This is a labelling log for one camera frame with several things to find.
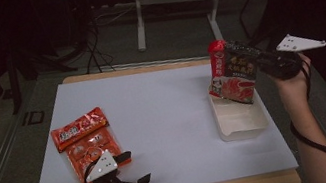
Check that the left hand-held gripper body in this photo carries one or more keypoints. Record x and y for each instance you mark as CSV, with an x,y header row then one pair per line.
x,y
101,167

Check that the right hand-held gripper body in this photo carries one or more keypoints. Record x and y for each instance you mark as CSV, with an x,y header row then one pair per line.
x,y
299,43

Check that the large orange clear snack packet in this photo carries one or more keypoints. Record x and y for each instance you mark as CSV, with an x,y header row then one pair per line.
x,y
83,149

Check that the red and black food packet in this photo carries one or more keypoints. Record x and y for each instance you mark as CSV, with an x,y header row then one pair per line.
x,y
235,89

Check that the white divided lunch box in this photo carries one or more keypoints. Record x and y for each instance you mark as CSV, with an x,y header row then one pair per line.
x,y
240,121

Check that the person's right hand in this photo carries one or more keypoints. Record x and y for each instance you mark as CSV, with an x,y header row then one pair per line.
x,y
292,85

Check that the black tripod stand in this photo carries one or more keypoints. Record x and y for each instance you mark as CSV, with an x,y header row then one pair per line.
x,y
267,34

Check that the long orange snack packet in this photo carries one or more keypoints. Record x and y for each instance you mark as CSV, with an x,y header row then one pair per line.
x,y
79,128

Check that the white table sheet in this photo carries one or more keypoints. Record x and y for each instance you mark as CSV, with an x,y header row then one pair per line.
x,y
160,105

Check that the metal floor strip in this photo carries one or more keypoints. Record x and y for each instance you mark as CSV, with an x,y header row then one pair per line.
x,y
146,64

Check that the white metal table frame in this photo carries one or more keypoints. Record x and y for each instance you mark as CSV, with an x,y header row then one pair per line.
x,y
140,34

